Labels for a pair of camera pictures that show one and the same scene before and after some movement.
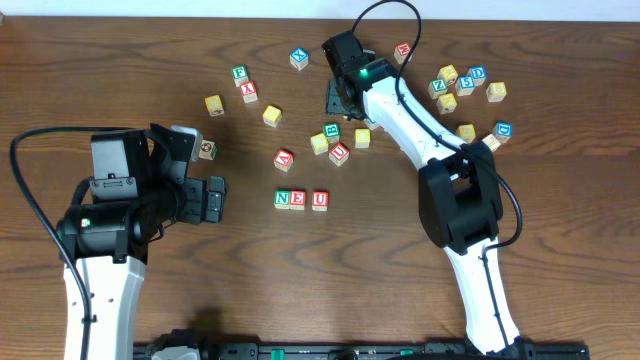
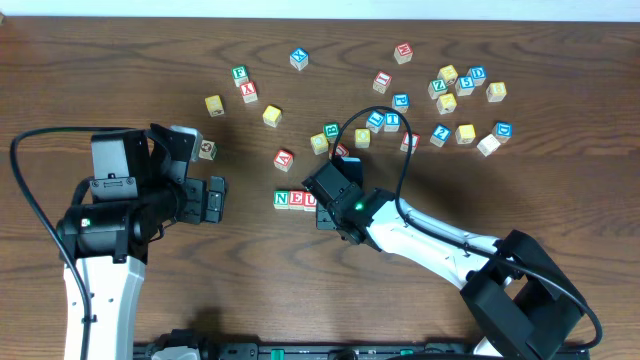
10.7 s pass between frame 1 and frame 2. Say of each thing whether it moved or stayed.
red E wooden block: stayed
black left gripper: stayed
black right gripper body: moved
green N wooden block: stayed
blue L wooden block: stayed
